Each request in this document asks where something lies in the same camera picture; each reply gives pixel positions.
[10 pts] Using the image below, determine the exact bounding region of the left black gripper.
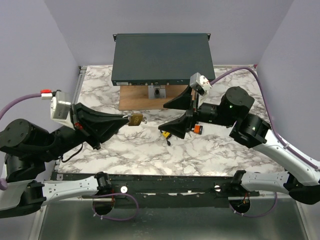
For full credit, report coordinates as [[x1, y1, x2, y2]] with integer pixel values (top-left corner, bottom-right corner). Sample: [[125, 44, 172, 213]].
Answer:
[[40, 102, 133, 162]]

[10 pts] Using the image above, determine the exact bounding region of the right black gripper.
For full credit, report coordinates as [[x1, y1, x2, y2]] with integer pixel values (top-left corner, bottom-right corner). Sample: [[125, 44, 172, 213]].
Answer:
[[157, 83, 236, 140]]

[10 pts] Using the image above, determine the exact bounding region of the orange padlock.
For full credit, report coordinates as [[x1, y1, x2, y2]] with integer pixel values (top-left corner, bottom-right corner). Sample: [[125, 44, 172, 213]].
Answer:
[[193, 124, 203, 135]]

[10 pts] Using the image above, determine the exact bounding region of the yellow padlock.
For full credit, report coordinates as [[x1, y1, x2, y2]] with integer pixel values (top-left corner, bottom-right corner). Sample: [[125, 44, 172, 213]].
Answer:
[[161, 131, 172, 139]]

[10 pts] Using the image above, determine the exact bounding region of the brass padlock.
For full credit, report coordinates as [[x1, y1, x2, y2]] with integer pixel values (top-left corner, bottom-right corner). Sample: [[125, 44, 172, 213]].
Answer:
[[123, 113, 147, 127]]

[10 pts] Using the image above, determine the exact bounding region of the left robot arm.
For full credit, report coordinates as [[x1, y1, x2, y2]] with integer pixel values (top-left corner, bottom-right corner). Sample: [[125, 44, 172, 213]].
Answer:
[[0, 103, 130, 219]]

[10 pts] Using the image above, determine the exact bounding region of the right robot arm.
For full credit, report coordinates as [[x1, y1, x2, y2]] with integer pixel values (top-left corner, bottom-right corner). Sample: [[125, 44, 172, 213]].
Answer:
[[158, 86, 320, 205]]

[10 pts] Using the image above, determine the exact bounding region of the wooden board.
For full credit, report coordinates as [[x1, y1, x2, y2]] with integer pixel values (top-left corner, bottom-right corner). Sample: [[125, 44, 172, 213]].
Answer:
[[118, 85, 187, 111]]

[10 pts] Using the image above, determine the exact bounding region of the grey metal lock mount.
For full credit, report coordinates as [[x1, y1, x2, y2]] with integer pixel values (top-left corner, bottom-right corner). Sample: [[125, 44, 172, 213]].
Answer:
[[148, 84, 167, 99]]

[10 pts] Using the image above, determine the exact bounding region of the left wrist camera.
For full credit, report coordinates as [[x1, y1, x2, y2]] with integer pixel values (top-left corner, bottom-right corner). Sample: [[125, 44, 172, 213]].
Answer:
[[50, 90, 74, 129]]

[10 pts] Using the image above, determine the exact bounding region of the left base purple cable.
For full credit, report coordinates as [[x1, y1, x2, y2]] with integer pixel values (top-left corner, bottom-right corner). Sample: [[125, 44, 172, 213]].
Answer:
[[92, 192, 140, 222]]

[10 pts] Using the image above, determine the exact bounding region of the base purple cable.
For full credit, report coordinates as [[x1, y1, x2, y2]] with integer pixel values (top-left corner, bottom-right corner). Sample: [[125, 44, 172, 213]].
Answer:
[[92, 192, 140, 222], [228, 192, 279, 219]]

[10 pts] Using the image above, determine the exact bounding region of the dark green network switch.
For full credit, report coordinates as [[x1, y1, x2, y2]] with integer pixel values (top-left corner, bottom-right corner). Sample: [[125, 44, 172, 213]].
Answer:
[[111, 33, 216, 86]]

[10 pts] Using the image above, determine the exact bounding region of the black metal base rail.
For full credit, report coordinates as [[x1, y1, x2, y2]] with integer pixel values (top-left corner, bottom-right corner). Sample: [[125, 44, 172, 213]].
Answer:
[[51, 171, 261, 210]]

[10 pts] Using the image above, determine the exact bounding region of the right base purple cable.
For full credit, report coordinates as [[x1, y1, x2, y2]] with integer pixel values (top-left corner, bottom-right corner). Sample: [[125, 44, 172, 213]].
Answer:
[[228, 192, 279, 219]]

